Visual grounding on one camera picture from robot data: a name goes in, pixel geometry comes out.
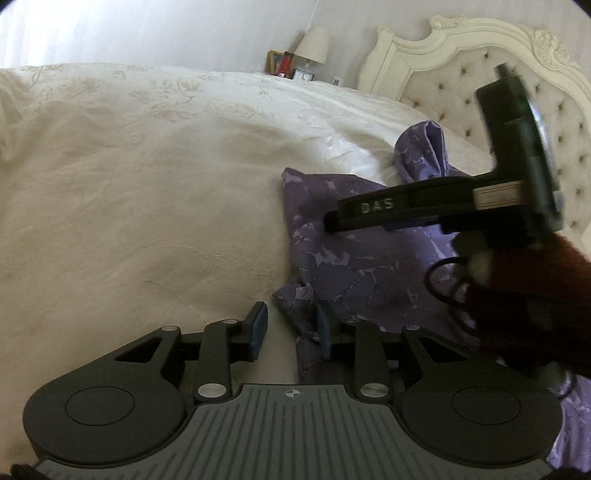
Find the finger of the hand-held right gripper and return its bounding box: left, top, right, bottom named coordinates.
left=323, top=178, right=477, bottom=234

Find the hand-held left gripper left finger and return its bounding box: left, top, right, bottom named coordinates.
left=113, top=302, right=270, bottom=402

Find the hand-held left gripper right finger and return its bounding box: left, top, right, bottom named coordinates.
left=316, top=302, right=467, bottom=400

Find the purple patterned garment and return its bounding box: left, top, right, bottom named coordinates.
left=272, top=120, right=591, bottom=472

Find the cream tufted headboard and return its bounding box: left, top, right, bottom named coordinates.
left=357, top=14, right=591, bottom=256

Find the white embroidered bedspread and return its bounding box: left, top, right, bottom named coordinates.
left=0, top=62, right=502, bottom=468

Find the white table lamp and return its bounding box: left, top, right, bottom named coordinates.
left=293, top=25, right=330, bottom=71

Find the black cable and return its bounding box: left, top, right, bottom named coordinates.
left=425, top=257, right=482, bottom=334

